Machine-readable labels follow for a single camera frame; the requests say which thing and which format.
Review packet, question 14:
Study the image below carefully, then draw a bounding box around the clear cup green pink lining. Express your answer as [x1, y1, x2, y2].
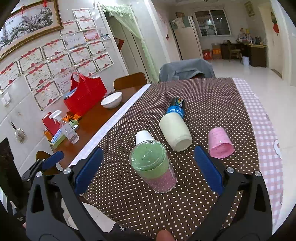
[129, 140, 177, 193]

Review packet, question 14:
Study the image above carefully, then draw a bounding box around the pink paper cup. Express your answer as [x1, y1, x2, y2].
[208, 127, 235, 159]

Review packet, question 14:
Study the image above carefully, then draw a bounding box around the small white paper cup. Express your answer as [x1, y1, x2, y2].
[135, 130, 154, 145]

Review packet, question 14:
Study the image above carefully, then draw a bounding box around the cream white paper cup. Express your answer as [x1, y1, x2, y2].
[159, 113, 192, 152]

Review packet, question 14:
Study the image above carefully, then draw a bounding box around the person's hand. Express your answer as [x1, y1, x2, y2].
[156, 230, 175, 241]

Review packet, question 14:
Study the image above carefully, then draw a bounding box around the green tray with items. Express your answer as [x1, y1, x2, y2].
[42, 112, 79, 148]

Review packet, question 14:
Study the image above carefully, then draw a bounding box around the clear spray bottle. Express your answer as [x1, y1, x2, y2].
[49, 110, 79, 144]

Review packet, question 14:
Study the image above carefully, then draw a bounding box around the pink checkered tablecloth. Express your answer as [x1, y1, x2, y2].
[233, 78, 283, 226]

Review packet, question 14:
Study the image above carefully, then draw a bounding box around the red felt bag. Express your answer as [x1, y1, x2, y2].
[64, 73, 107, 116]

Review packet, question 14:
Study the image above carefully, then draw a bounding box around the white ceramic bowl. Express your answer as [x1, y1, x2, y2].
[101, 91, 122, 109]

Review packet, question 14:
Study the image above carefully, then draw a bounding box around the brown polka dot tablecloth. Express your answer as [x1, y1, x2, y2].
[83, 78, 259, 240]

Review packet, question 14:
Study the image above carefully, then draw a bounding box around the brown wooden chair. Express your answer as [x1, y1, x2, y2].
[113, 72, 147, 91]

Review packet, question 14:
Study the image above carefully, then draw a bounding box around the blue black cylindrical can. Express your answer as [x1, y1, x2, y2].
[166, 97, 186, 119]

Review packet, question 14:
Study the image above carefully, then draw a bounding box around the framed blossom painting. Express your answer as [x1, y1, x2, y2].
[1, 0, 63, 60]

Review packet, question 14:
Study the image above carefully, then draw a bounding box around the white bucket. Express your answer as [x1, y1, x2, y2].
[242, 56, 249, 66]

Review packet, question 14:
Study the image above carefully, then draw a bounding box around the grey covered chair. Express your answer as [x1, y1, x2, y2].
[159, 58, 215, 82]

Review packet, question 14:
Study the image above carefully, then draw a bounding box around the dark wooden desk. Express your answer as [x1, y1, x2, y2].
[242, 44, 267, 68]

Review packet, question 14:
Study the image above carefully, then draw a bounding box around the wooden desk chair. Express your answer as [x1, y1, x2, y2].
[227, 40, 242, 61]

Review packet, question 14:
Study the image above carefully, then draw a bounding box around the green lace curtain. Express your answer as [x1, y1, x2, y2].
[99, 1, 159, 83]

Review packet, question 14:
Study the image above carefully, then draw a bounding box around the white refrigerator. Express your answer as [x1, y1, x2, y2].
[170, 16, 203, 60]

